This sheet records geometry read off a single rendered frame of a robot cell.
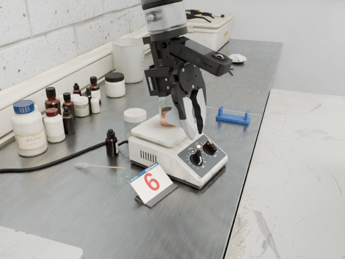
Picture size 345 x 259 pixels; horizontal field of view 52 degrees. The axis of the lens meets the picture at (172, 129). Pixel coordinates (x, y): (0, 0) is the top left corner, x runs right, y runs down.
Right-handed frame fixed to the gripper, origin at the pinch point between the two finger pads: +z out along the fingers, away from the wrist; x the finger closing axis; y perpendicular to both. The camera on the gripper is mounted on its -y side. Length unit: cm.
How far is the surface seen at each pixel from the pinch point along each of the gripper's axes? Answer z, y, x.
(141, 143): 3.1, 15.8, 0.5
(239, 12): -16, 53, -139
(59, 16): -30, 62, -24
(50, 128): -1.8, 42.5, 4.6
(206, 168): 10.0, 2.1, -3.0
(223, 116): 9.4, 13.9, -34.1
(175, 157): 6.0, 6.8, 0.7
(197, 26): -14, 56, -98
